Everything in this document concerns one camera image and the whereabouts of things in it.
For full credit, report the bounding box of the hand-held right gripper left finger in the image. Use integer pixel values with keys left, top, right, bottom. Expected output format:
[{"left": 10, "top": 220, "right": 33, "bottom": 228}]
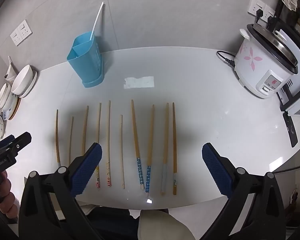
[{"left": 18, "top": 142, "right": 103, "bottom": 240}]

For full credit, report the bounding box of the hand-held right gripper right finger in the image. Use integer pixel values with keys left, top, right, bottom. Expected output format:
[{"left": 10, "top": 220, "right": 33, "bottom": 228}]
[{"left": 202, "top": 142, "right": 286, "bottom": 240}]

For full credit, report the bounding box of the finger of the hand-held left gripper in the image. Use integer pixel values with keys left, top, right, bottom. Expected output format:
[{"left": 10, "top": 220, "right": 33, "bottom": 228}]
[
  {"left": 8, "top": 131, "right": 32, "bottom": 155},
  {"left": 0, "top": 134, "right": 16, "bottom": 145}
]

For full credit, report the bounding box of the grey-ended wooden chopstick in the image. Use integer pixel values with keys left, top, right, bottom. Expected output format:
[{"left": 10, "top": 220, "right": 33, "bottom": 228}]
[
  {"left": 55, "top": 109, "right": 61, "bottom": 167},
  {"left": 161, "top": 102, "right": 170, "bottom": 196},
  {"left": 81, "top": 106, "right": 89, "bottom": 156}
]

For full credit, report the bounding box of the blue floral wooden chopstick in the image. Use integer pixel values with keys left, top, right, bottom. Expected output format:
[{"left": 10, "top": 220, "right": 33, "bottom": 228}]
[
  {"left": 145, "top": 104, "right": 155, "bottom": 193},
  {"left": 131, "top": 99, "right": 144, "bottom": 190}
]

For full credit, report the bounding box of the blue plastic utensil holder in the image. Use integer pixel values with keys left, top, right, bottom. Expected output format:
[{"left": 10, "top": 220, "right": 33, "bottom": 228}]
[{"left": 66, "top": 31, "right": 104, "bottom": 88}]

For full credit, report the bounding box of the person's left hand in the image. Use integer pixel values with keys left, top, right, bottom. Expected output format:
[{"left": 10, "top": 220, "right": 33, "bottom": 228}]
[{"left": 0, "top": 170, "right": 17, "bottom": 218}]

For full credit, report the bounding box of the wooden-rimmed plate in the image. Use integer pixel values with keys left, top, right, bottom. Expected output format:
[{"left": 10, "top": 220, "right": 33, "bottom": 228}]
[{"left": 7, "top": 97, "right": 22, "bottom": 120}]

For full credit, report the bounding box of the patterned white plate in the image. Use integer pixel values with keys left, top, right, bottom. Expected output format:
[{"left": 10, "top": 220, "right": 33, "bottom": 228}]
[{"left": 1, "top": 95, "right": 19, "bottom": 118}]

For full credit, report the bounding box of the red floral wooden chopstick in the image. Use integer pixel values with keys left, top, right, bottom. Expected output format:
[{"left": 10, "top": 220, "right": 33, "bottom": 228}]
[{"left": 106, "top": 100, "right": 112, "bottom": 188}]

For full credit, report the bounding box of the small patterned white bowl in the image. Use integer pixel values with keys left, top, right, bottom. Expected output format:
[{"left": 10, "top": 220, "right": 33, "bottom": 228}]
[{"left": 0, "top": 82, "right": 12, "bottom": 108}]

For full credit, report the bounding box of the plain brown chopstick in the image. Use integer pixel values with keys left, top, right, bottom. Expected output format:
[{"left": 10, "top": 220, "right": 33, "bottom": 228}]
[{"left": 172, "top": 102, "right": 178, "bottom": 195}]

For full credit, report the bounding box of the large white bowl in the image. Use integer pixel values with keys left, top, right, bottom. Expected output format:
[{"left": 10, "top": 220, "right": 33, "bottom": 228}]
[{"left": 11, "top": 64, "right": 34, "bottom": 95}]

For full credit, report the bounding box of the white ceramic jug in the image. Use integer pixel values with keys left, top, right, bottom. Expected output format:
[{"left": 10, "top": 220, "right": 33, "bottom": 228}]
[{"left": 4, "top": 56, "right": 17, "bottom": 82}]

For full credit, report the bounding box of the beige cloth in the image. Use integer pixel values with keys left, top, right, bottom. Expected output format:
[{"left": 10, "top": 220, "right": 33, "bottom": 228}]
[{"left": 136, "top": 209, "right": 194, "bottom": 240}]

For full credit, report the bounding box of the white pink-flowered rice cooker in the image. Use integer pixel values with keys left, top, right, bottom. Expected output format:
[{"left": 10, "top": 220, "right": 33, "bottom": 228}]
[{"left": 234, "top": 24, "right": 299, "bottom": 99}]

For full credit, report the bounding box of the white plastic utensil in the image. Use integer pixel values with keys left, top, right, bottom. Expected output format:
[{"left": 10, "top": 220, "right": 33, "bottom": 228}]
[{"left": 90, "top": 2, "right": 105, "bottom": 41}]

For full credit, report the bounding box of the white wall socket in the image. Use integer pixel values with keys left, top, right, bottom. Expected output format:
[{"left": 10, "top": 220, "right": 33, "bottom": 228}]
[
  {"left": 247, "top": 0, "right": 266, "bottom": 15},
  {"left": 17, "top": 19, "right": 33, "bottom": 41},
  {"left": 10, "top": 29, "right": 22, "bottom": 46},
  {"left": 261, "top": 4, "right": 276, "bottom": 23}
]

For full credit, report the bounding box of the white appliance black frame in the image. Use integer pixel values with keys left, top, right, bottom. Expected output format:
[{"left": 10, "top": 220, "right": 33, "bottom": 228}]
[{"left": 275, "top": 29, "right": 300, "bottom": 117}]

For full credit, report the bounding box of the black power cord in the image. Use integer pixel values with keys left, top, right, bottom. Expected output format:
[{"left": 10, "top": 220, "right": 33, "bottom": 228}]
[{"left": 216, "top": 50, "right": 237, "bottom": 68}]

